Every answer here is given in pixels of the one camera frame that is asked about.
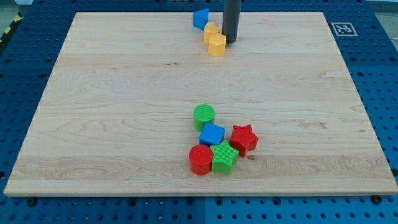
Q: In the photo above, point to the green circle block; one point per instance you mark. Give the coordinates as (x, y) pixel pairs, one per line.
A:
(202, 114)

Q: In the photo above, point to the red circle block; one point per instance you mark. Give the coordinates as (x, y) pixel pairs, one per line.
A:
(200, 159)

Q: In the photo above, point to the yellow hexagon block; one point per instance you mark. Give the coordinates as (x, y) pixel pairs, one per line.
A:
(217, 45)

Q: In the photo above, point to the blue cube block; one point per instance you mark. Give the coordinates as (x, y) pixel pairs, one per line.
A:
(211, 134)

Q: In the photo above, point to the red star block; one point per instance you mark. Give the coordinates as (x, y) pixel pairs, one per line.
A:
(243, 139)

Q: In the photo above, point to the green star block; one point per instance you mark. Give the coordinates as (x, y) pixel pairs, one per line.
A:
(224, 157)

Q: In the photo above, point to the light wooden board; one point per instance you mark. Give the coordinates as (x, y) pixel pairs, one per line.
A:
(116, 115)

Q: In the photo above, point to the yellow heart block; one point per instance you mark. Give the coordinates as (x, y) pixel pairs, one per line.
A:
(209, 29)

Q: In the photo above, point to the blue triangle block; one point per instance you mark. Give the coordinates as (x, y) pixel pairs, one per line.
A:
(200, 18)

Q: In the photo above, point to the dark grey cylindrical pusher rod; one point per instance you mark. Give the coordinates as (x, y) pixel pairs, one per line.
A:
(230, 23)

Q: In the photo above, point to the white fiducial marker tag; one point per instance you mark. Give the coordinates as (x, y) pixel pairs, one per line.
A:
(344, 29)

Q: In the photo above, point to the yellow black hazard tape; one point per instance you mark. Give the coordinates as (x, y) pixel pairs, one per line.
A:
(10, 30)

